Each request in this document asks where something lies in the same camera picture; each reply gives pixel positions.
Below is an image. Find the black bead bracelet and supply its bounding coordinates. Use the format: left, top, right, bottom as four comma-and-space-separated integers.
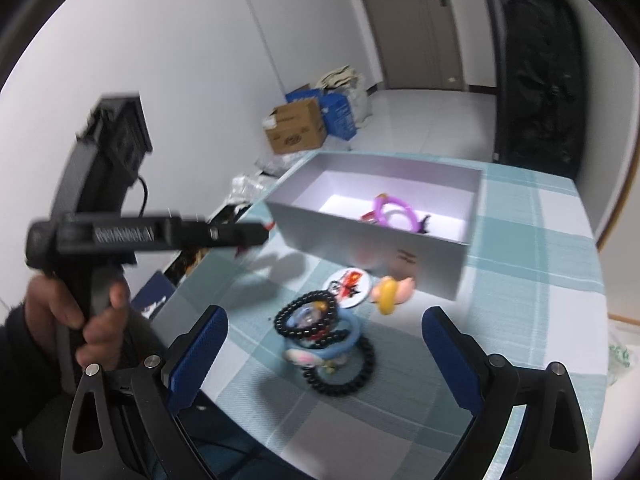
272, 289, 342, 339
302, 328, 377, 397

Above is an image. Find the light blue ring bracelet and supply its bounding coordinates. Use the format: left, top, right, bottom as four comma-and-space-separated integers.
284, 309, 366, 361

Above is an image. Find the pink yellow cartoon figurine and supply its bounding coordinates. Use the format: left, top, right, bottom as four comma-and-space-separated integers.
370, 276, 416, 315

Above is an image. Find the white red round badge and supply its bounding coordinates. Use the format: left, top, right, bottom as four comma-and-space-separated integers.
323, 268, 372, 309

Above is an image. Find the red hair clip charm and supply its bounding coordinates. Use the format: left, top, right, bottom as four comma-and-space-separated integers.
360, 211, 376, 223

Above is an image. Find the purple ring bracelet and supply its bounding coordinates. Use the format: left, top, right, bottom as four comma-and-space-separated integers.
372, 193, 420, 233

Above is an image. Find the person's left hand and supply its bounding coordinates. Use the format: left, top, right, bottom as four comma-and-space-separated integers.
24, 274, 130, 370

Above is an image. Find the teal plaid tablecloth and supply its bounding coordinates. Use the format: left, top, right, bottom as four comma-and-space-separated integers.
150, 149, 609, 480

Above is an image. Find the silver plastic parcel bag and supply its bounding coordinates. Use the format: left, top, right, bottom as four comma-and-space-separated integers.
227, 174, 267, 205

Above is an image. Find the grey open storage box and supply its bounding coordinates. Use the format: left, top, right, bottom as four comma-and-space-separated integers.
265, 152, 483, 300

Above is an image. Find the grey plastic parcel bag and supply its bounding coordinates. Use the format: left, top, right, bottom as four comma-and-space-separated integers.
255, 152, 306, 178

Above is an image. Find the brown cardboard box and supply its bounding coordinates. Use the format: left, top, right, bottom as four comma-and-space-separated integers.
262, 99, 328, 155

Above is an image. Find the black metal stand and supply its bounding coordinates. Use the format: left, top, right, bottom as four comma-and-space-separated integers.
485, 0, 508, 164

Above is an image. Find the black backpack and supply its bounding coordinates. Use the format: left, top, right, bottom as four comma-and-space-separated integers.
494, 0, 587, 180

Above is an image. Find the blue cardboard box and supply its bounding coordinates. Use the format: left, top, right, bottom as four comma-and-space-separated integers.
285, 87, 357, 141

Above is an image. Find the beige tote bag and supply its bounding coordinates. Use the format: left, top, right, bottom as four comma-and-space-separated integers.
316, 65, 372, 127

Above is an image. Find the grey room door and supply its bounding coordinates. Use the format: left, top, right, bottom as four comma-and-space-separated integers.
362, 0, 465, 91

